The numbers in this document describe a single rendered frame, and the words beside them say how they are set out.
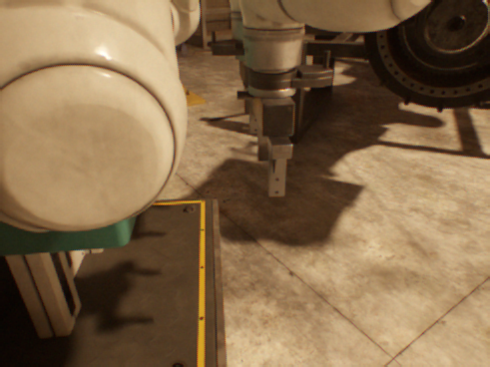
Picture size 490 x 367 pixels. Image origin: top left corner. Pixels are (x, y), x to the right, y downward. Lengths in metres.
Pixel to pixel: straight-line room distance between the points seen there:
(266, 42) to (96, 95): 0.37
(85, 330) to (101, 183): 0.69
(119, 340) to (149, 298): 0.11
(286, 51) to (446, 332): 1.06
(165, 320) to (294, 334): 0.50
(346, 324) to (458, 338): 0.32
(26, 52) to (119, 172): 0.07
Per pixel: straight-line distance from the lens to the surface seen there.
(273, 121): 0.55
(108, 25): 0.22
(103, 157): 0.22
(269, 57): 0.54
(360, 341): 1.26
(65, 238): 0.51
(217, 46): 0.84
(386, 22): 0.40
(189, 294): 0.90
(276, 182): 0.58
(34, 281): 0.82
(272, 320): 1.26
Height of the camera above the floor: 0.96
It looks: 29 degrees down
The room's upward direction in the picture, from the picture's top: 1 degrees counter-clockwise
